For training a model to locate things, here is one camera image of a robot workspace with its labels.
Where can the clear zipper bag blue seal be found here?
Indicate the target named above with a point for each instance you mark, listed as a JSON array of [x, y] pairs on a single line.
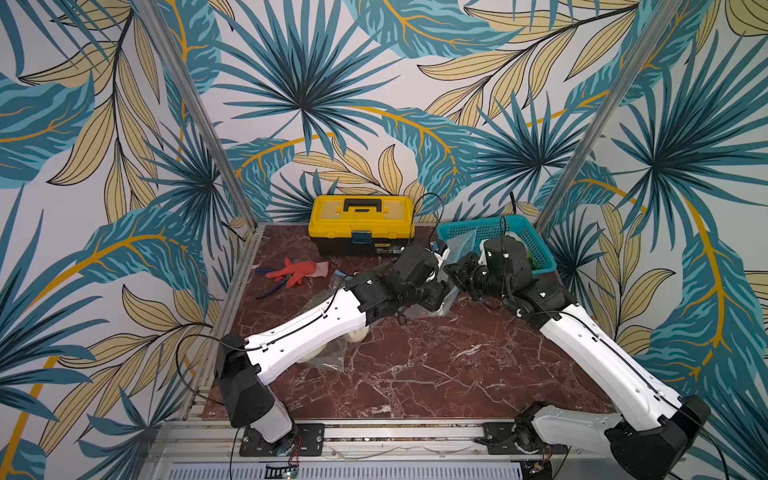
[[330, 356]]

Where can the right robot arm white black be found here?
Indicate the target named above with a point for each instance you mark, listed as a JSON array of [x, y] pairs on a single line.
[[652, 425]]

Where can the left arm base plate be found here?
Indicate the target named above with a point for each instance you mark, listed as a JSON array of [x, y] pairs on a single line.
[[304, 440]]

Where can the aluminium frame post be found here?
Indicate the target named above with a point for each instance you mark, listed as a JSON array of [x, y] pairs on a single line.
[[160, 34], [662, 16]]

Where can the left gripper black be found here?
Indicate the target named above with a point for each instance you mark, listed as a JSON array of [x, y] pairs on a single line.
[[439, 290]]

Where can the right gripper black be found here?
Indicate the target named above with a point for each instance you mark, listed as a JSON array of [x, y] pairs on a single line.
[[466, 274]]

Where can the chinese cabbage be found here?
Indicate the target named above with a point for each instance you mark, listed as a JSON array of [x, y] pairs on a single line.
[[358, 335], [531, 260]]

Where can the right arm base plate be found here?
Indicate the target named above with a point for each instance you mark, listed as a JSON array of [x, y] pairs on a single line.
[[506, 438]]

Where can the right aluminium frame post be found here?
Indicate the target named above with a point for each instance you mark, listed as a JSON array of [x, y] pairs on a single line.
[[662, 16]]

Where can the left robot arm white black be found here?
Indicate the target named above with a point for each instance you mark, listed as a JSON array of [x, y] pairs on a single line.
[[245, 367]]

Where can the yellow black toolbox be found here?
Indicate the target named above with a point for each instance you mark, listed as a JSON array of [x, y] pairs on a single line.
[[349, 225]]

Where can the teal plastic basket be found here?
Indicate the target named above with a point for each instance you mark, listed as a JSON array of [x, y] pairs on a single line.
[[468, 235]]

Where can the front aluminium rail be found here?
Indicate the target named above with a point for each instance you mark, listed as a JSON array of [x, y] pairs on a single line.
[[361, 449]]

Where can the left aluminium frame post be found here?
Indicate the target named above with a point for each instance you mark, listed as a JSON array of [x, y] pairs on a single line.
[[160, 34]]

